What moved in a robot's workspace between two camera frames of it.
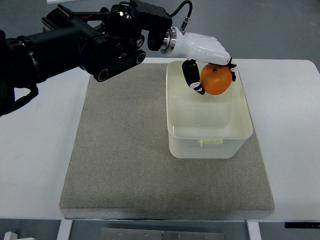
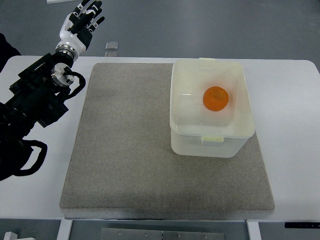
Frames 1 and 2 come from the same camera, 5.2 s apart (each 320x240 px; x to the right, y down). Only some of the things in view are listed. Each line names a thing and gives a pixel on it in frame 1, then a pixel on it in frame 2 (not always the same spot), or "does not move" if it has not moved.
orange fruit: x=215 y=79 → x=215 y=98
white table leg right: x=254 y=231 does not move
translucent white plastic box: x=206 y=126 does not move
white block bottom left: x=10 y=235 does not move
